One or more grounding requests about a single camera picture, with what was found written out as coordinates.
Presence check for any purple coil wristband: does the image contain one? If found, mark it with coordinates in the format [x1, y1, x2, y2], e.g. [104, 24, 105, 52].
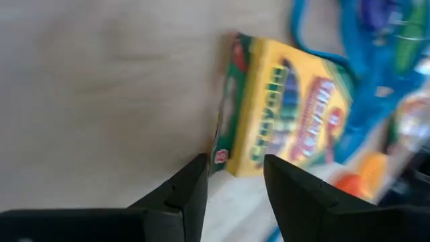
[357, 0, 399, 38]

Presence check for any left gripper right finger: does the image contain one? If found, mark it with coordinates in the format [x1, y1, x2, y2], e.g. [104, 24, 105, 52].
[263, 153, 377, 242]

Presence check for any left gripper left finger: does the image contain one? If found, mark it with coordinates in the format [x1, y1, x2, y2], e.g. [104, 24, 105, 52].
[129, 153, 209, 242]

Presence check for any green coil wristband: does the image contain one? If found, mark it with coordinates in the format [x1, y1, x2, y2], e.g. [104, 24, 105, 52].
[394, 3, 429, 73]

